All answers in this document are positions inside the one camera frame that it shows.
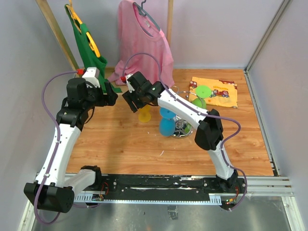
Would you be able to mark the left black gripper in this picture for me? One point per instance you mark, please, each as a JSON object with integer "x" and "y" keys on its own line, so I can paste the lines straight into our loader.
{"x": 111, "y": 96}

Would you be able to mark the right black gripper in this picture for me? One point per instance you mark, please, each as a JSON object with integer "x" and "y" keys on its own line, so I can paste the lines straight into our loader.
{"x": 126, "y": 95}

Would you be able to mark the orange plastic wine glass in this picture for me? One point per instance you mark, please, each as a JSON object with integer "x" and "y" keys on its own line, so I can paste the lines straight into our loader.
{"x": 144, "y": 114}

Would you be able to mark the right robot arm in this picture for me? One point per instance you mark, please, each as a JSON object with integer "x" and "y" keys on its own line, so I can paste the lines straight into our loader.
{"x": 208, "y": 125}

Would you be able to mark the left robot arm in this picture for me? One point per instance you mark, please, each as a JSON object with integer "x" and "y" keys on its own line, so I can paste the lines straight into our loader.
{"x": 62, "y": 144}

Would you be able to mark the blue plastic wine glass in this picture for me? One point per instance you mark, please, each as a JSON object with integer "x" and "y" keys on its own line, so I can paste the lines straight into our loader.
{"x": 167, "y": 123}

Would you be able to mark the chrome wine glass rack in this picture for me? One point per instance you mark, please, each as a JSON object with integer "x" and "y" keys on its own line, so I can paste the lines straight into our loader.
{"x": 182, "y": 128}

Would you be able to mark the green plastic wine glass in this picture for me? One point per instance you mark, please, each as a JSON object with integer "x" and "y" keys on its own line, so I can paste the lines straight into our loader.
{"x": 202, "y": 92}

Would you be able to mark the wooden clothes rack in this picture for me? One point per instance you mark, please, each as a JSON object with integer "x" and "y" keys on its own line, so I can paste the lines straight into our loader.
{"x": 54, "y": 26}

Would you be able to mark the green vest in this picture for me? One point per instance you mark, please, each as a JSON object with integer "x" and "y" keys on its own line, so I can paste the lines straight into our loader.
{"x": 89, "y": 59}

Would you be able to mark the pink t-shirt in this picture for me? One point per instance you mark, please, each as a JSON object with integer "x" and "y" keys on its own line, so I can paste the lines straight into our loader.
{"x": 151, "y": 56}

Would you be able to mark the yellow clothes hanger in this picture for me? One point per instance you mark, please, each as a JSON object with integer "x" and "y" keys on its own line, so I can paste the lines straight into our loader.
{"x": 76, "y": 23}

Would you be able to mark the grey clothes hanger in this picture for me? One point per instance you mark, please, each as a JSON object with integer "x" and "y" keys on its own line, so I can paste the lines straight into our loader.
{"x": 144, "y": 21}

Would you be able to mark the yellow printed folded cloth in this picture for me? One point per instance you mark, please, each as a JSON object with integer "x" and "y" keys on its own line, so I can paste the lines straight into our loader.
{"x": 224, "y": 93}

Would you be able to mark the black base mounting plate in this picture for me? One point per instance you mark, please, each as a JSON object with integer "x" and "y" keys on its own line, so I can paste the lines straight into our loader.
{"x": 157, "y": 189}

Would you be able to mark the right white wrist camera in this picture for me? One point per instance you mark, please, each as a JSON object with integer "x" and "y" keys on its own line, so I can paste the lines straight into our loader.
{"x": 129, "y": 85}

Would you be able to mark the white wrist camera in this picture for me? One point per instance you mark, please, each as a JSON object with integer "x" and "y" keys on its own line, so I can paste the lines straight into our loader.
{"x": 91, "y": 75}
{"x": 129, "y": 85}

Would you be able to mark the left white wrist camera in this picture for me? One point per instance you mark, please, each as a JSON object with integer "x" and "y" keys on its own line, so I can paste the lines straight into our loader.
{"x": 91, "y": 75}

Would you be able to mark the aluminium frame rail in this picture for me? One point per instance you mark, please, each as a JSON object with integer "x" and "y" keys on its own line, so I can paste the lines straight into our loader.
{"x": 113, "y": 202}

